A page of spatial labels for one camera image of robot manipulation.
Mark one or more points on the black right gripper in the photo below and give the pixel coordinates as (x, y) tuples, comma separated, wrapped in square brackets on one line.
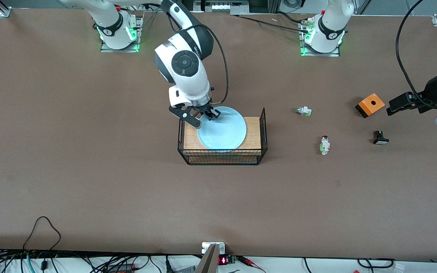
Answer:
[(206, 108)]

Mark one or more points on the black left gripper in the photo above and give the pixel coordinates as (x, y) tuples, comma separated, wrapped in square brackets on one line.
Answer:
[(432, 92)]

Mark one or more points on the light blue round plate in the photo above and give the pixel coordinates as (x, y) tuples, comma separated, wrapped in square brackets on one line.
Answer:
[(222, 131)]

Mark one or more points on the red push button switch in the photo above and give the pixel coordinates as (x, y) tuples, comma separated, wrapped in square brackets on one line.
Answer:
[(324, 146)]

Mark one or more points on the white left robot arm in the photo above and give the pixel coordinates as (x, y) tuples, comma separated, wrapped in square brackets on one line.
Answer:
[(330, 22)]

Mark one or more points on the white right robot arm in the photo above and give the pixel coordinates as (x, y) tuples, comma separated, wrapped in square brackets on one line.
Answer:
[(192, 79)]

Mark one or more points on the black rectangular white-capped button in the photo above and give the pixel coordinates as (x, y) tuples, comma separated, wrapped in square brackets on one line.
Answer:
[(381, 139)]

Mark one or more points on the wooden shelf board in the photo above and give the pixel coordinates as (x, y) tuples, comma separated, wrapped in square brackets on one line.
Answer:
[(254, 132)]

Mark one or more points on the small red display module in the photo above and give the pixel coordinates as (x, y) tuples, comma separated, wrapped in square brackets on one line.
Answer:
[(224, 260)]

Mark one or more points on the orange button enclosure box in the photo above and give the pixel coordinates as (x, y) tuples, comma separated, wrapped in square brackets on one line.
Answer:
[(371, 103)]

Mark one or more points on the green push button switch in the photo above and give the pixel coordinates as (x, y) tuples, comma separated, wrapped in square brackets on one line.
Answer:
[(304, 111)]

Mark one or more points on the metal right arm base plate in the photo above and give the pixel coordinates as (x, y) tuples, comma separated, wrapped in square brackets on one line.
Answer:
[(139, 38)]

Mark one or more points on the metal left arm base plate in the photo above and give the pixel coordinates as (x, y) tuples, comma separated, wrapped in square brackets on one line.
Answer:
[(305, 53)]

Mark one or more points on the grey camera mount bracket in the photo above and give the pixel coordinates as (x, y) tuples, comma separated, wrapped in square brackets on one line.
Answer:
[(210, 261)]

